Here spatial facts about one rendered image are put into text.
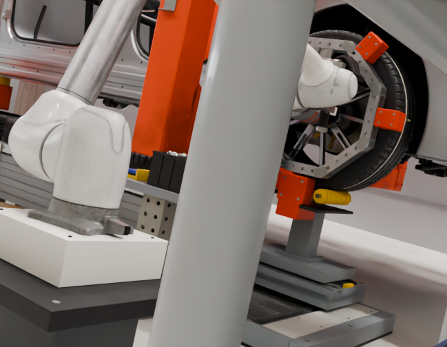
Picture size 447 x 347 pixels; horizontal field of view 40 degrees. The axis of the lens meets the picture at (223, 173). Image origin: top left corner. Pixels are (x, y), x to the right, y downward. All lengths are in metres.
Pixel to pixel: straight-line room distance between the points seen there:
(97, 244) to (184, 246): 1.15
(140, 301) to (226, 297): 1.13
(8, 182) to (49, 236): 1.96
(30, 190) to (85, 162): 1.76
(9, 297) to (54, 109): 0.51
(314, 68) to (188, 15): 0.82
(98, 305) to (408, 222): 5.37
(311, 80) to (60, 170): 0.78
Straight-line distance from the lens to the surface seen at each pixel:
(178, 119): 2.50
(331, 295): 2.47
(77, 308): 1.20
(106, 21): 1.65
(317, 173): 2.45
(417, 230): 6.39
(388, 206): 6.50
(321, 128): 2.21
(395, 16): 0.26
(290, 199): 2.49
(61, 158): 1.43
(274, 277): 2.57
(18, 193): 3.20
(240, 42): 0.18
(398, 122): 2.36
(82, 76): 1.61
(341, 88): 1.82
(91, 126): 1.39
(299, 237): 2.65
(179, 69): 2.47
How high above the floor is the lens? 0.67
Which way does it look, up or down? 4 degrees down
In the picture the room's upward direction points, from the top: 12 degrees clockwise
